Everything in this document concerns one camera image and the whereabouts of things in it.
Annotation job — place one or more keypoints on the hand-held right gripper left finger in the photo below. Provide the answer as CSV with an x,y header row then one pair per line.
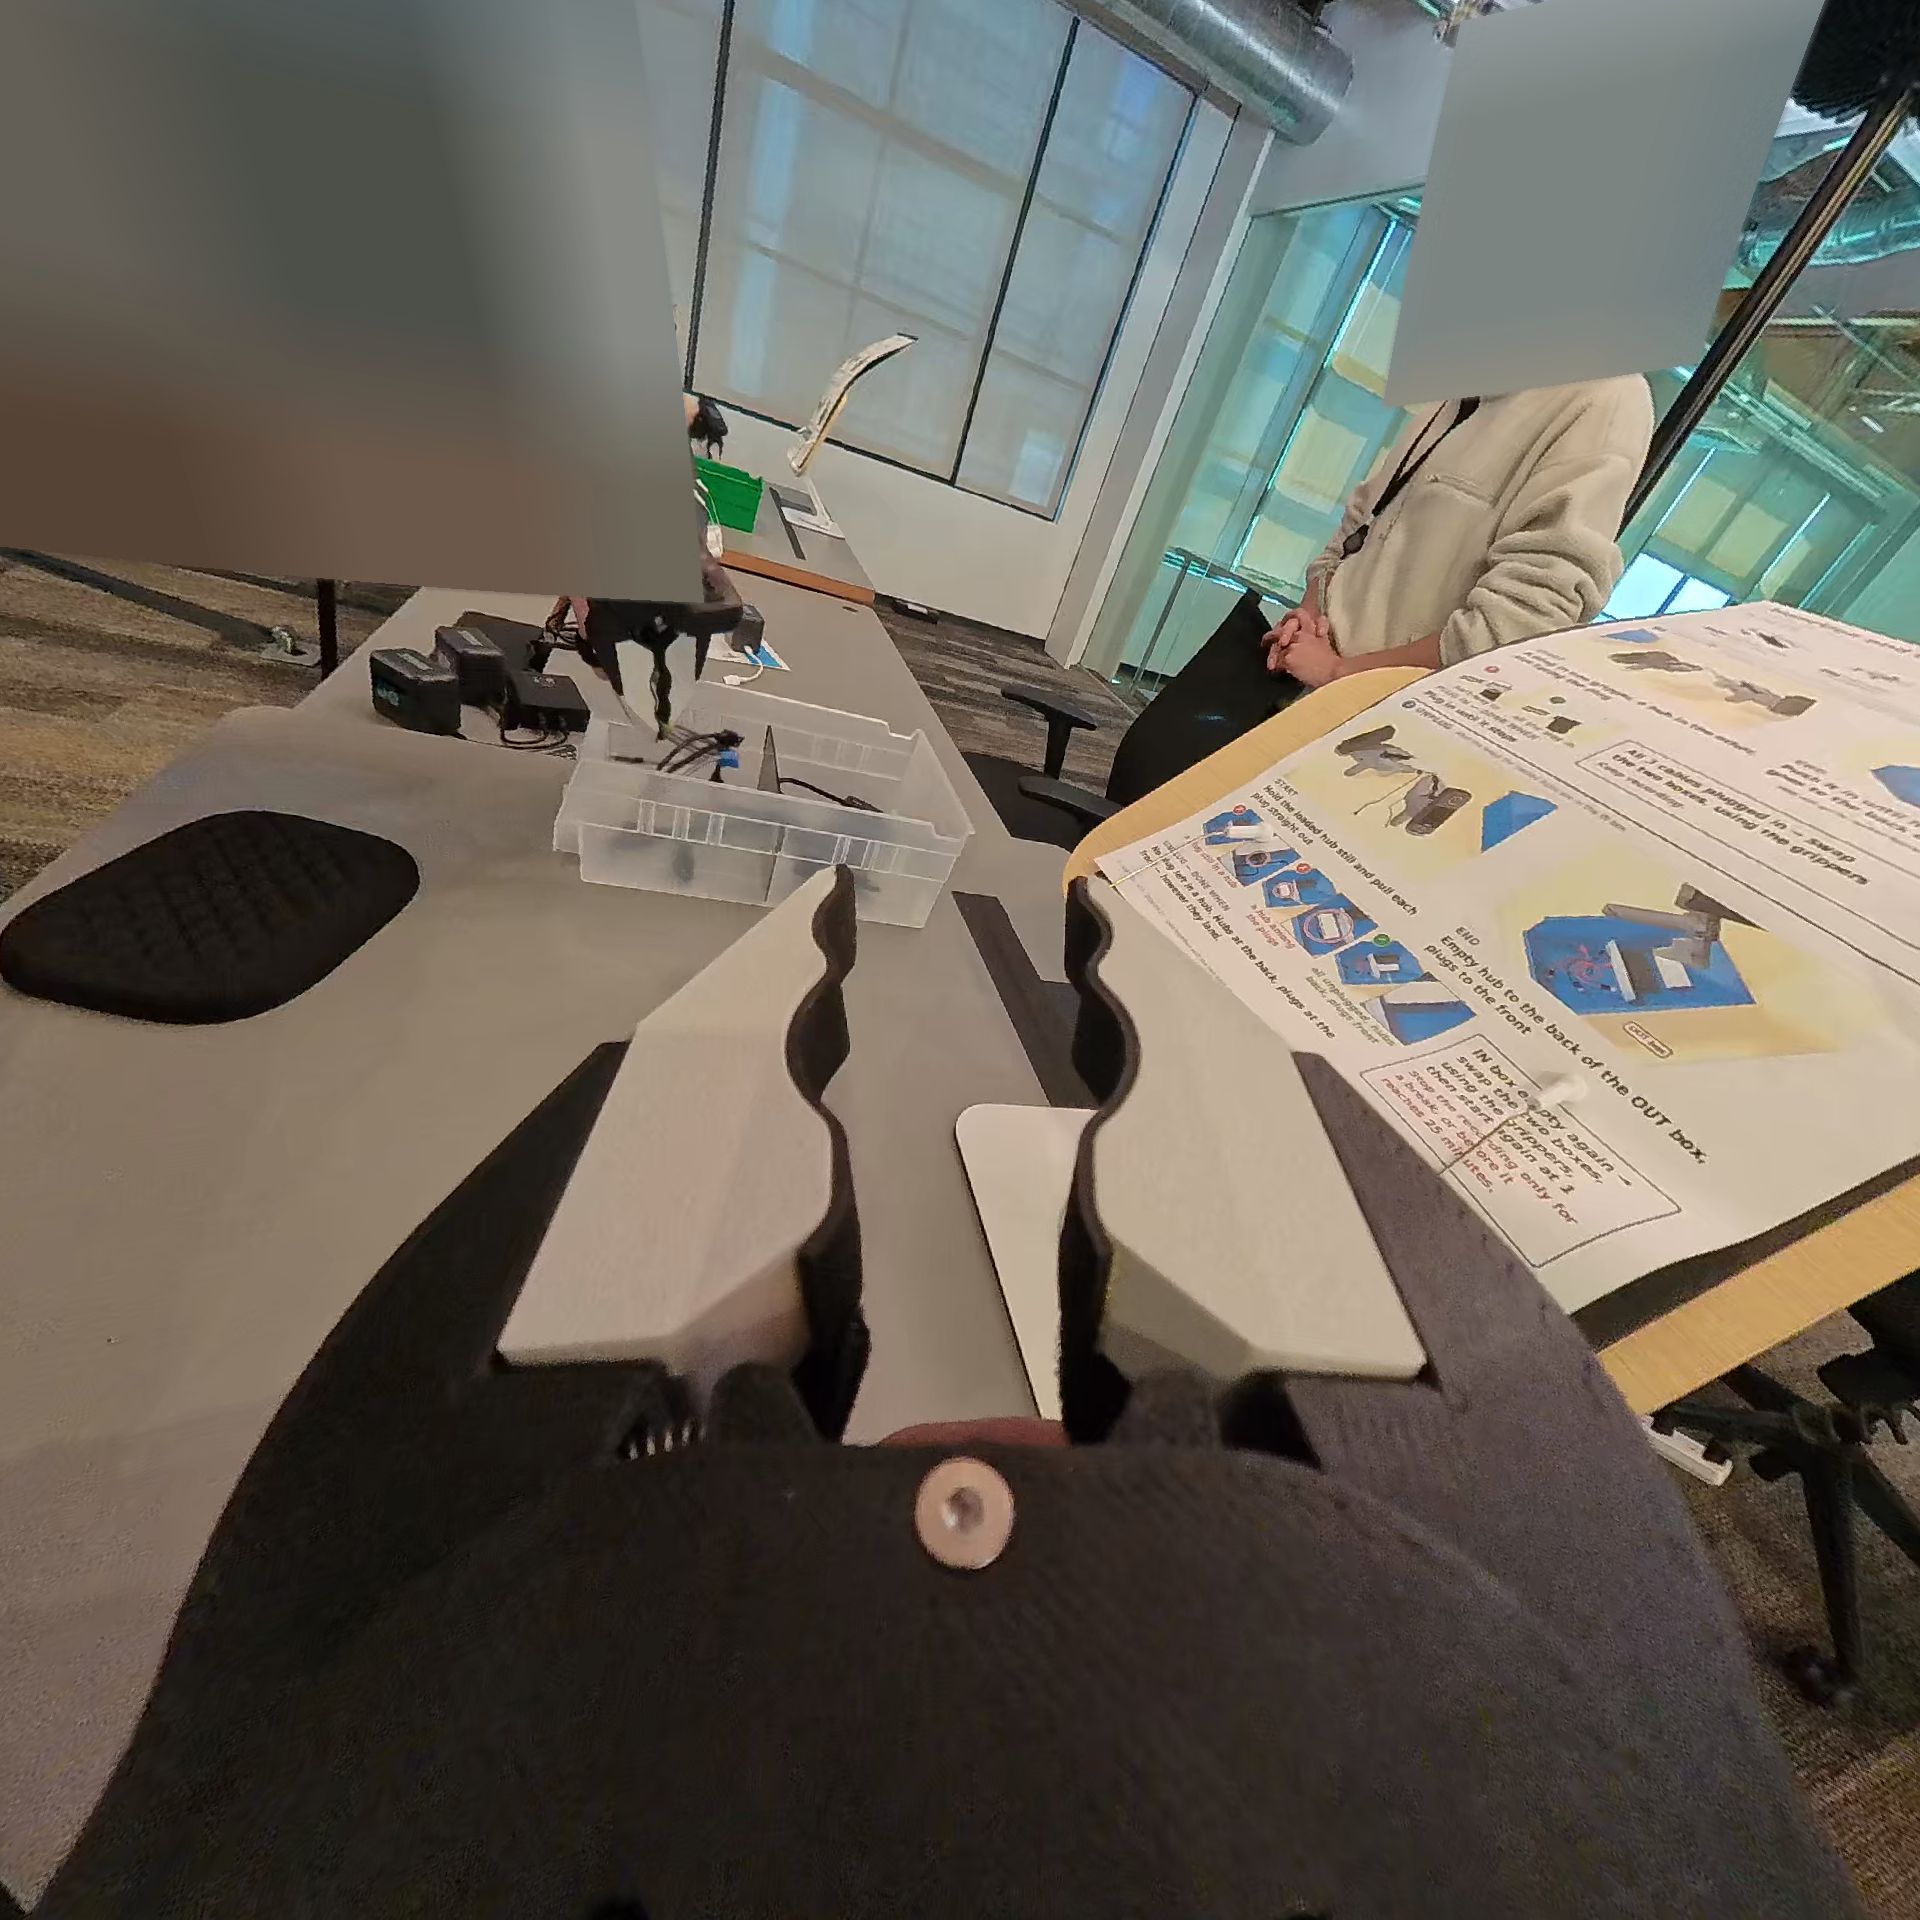
x,y
661,1201

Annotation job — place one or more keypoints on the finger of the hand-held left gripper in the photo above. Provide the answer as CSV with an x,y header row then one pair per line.
x,y
668,691
619,686

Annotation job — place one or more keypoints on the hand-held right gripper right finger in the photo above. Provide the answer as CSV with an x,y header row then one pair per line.
x,y
1245,1201

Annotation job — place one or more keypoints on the clear plastic bin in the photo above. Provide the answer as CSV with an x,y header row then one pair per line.
x,y
750,811

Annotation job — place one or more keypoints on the small black adapter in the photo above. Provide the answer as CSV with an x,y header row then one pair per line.
x,y
511,668
415,691

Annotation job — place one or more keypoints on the black bin divider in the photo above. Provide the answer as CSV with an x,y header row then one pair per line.
x,y
768,765

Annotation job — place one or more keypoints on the green plastic bin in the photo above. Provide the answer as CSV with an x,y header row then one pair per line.
x,y
727,491

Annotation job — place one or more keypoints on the wooden side table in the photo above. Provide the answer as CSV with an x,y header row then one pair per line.
x,y
795,572

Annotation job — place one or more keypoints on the white stand base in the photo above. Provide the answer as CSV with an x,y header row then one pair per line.
x,y
1019,1247

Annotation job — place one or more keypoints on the white desk lamp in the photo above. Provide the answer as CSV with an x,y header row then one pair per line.
x,y
840,393

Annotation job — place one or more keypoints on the printed instruction sheet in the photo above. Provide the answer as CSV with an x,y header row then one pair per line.
x,y
1561,901

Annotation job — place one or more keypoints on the black wrist rest pad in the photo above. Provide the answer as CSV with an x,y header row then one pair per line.
x,y
195,917

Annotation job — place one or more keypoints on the instruction sheet on stand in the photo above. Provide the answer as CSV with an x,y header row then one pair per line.
x,y
1772,1291

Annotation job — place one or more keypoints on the black pole stand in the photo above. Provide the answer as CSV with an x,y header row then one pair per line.
x,y
1786,272

